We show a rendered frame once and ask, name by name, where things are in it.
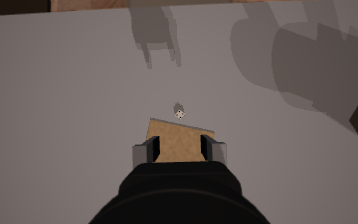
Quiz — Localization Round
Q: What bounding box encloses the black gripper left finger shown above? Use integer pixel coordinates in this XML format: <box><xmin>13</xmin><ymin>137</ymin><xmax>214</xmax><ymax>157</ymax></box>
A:
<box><xmin>132</xmin><ymin>136</ymin><xmax>160</xmax><ymax>169</ymax></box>

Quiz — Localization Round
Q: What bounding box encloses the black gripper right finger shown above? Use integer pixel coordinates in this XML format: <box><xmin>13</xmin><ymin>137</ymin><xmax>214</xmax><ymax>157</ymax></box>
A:
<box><xmin>200</xmin><ymin>134</ymin><xmax>227</xmax><ymax>167</ymax></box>

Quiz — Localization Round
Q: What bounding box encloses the white die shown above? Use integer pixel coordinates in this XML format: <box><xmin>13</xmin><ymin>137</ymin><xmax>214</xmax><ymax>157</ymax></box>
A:
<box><xmin>175</xmin><ymin>109</ymin><xmax>185</xmax><ymax>120</ymax></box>

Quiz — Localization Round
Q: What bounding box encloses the tan square mat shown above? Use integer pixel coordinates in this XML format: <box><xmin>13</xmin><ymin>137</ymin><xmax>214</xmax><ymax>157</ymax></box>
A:
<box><xmin>146</xmin><ymin>120</ymin><xmax>215</xmax><ymax>163</ymax></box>

